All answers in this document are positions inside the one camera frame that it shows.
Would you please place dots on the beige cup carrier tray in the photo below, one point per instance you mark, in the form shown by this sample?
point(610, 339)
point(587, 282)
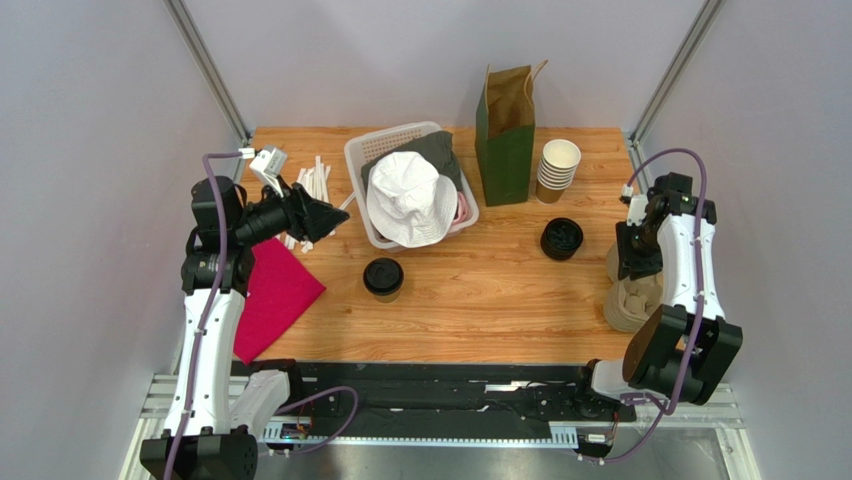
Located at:
point(630, 303)

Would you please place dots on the pink cloth in basket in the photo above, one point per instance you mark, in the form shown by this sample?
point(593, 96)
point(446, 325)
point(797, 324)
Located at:
point(462, 210)

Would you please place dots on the bundle of white straws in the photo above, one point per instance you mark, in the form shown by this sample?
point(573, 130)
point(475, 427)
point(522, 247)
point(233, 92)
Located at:
point(315, 181)

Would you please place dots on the white bucket hat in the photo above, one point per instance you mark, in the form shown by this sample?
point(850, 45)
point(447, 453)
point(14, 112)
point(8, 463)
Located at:
point(409, 202)

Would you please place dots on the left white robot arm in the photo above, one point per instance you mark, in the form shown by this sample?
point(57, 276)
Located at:
point(206, 435)

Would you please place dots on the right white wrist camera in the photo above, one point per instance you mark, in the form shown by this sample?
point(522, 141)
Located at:
point(637, 204)

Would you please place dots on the green paper bag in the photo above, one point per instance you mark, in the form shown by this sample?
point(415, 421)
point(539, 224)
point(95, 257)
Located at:
point(504, 133)

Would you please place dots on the red cloth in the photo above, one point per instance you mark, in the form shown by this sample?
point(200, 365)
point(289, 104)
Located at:
point(280, 291)

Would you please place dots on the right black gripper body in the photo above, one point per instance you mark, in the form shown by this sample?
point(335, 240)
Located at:
point(639, 264)

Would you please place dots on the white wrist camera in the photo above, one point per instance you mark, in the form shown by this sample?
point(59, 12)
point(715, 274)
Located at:
point(637, 204)
point(266, 164)

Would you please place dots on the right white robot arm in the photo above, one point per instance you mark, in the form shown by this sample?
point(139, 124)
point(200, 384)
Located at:
point(685, 346)

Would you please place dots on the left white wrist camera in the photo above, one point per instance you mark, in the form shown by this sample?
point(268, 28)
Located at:
point(266, 164)

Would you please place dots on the stack of paper cups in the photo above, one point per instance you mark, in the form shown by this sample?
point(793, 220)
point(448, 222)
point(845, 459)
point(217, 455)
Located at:
point(557, 168)

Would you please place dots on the olive green cloth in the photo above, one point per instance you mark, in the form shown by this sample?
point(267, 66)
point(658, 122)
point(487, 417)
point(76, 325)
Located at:
point(436, 148)

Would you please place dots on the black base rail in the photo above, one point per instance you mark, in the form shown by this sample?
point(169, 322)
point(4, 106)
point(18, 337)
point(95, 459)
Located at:
point(441, 403)

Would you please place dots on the stack of black lids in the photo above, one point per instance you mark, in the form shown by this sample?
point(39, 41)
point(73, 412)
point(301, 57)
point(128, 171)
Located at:
point(561, 238)

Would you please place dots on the black cup lid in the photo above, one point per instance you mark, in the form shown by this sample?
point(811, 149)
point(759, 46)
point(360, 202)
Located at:
point(383, 274)

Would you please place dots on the brown paper coffee cup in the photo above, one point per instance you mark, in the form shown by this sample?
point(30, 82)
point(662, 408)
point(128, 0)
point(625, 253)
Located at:
point(388, 296)

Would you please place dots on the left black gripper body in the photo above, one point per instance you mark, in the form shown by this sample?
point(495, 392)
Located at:
point(268, 220)

